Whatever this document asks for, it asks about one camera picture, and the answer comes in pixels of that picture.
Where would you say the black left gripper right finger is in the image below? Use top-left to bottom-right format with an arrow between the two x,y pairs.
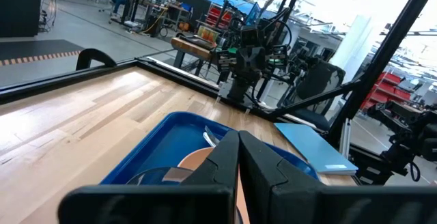
238,130 -> 437,224

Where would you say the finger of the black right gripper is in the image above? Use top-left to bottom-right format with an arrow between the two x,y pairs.
269,44 -> 289,69
216,48 -> 238,73

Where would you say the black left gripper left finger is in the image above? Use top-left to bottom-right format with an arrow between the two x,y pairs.
57,130 -> 240,224

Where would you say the orange plate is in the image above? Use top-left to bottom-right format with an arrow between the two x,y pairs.
177,147 -> 251,224

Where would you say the blue plastic tray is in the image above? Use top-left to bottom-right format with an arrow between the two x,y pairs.
100,111 -> 320,186

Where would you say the clear box with orange contents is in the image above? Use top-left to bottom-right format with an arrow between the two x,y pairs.
197,25 -> 221,44

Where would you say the wooden workbench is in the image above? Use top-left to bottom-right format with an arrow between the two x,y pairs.
170,36 -> 219,78

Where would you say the shelf with red bins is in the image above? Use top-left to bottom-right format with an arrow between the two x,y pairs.
203,4 -> 237,31
361,71 -> 413,111

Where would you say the black mesh office chair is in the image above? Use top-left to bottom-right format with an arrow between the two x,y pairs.
282,59 -> 346,132

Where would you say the light blue notebook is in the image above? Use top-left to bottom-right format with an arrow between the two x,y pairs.
274,122 -> 359,177

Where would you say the black desk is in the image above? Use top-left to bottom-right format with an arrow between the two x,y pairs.
118,0 -> 155,25

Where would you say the black floor mat striped edge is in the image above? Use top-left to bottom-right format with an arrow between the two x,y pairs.
0,39 -> 85,67

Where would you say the black cabinet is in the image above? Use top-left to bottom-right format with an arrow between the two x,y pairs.
0,0 -> 42,38

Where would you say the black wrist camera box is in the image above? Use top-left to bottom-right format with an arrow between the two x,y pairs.
240,27 -> 262,48

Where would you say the black diagonal frame strut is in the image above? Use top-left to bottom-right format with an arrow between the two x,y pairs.
272,79 -> 360,120

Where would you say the silver aluminium bracket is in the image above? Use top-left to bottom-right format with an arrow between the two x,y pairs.
339,117 -> 353,157

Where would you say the black upright frame post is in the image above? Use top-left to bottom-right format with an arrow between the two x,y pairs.
328,0 -> 437,143

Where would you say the black arched handle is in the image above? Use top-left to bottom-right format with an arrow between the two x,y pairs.
75,48 -> 117,72

